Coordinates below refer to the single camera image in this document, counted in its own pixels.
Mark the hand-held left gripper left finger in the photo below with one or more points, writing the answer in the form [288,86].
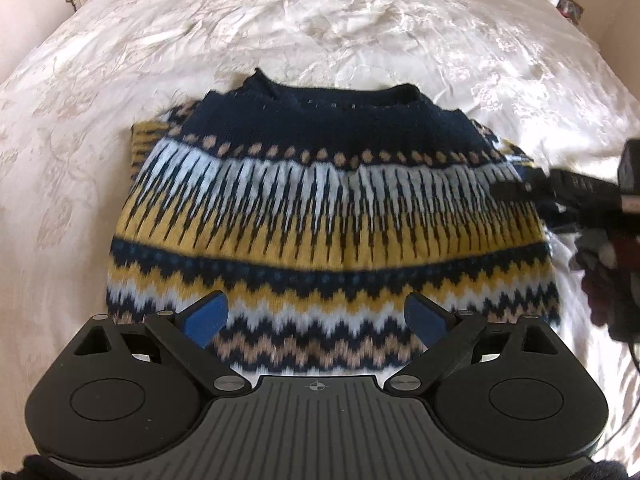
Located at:
[206,320]

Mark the navy yellow patterned knit sweater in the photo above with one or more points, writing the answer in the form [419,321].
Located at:
[330,220]

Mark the dark picture frame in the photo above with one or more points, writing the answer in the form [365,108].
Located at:
[570,9]

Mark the cream embroidered bedspread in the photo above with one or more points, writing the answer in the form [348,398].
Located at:
[320,25]

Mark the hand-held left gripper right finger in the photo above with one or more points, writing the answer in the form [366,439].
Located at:
[426,321]

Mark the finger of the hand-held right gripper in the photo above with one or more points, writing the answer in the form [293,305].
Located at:
[565,187]

